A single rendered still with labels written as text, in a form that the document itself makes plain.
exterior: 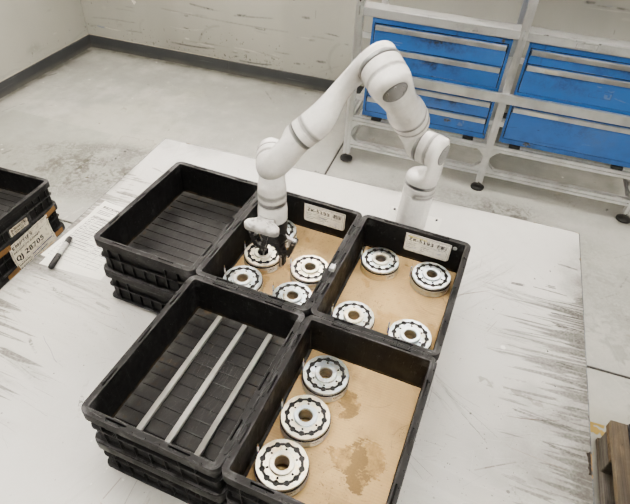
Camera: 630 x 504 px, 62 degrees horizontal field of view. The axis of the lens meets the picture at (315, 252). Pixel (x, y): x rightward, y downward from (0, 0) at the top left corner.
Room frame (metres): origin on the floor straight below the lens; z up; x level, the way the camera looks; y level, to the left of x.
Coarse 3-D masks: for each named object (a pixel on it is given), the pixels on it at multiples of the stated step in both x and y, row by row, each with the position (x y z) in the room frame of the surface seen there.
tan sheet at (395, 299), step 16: (400, 256) 1.10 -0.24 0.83; (352, 272) 1.02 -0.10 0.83; (400, 272) 1.03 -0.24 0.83; (352, 288) 0.96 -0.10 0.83; (368, 288) 0.96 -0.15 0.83; (384, 288) 0.97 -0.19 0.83; (400, 288) 0.97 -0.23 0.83; (336, 304) 0.90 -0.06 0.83; (368, 304) 0.91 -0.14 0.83; (384, 304) 0.91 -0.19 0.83; (400, 304) 0.91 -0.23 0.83; (416, 304) 0.92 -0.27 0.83; (432, 304) 0.92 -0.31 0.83; (384, 320) 0.86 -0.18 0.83; (416, 320) 0.86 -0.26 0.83; (432, 320) 0.87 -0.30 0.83; (432, 336) 0.82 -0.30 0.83
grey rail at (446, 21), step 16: (384, 16) 2.85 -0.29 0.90; (400, 16) 2.82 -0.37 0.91; (416, 16) 2.80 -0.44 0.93; (432, 16) 2.79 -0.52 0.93; (448, 16) 2.81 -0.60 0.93; (464, 16) 2.82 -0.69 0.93; (480, 32) 2.71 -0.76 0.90; (496, 32) 2.69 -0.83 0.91; (512, 32) 2.67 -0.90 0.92; (544, 32) 2.66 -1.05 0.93; (560, 32) 2.67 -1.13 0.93; (576, 48) 2.58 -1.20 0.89; (592, 48) 2.56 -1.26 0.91; (608, 48) 2.54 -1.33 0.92; (624, 48) 2.52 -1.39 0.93
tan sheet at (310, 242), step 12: (300, 228) 1.19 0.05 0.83; (300, 240) 1.14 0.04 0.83; (312, 240) 1.14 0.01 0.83; (324, 240) 1.15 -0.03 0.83; (336, 240) 1.15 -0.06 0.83; (300, 252) 1.09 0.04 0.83; (312, 252) 1.09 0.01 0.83; (324, 252) 1.09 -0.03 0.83; (240, 264) 1.03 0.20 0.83; (288, 264) 1.04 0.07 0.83; (264, 276) 0.99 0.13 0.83; (276, 276) 0.99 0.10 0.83; (288, 276) 0.99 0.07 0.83; (264, 288) 0.94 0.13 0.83
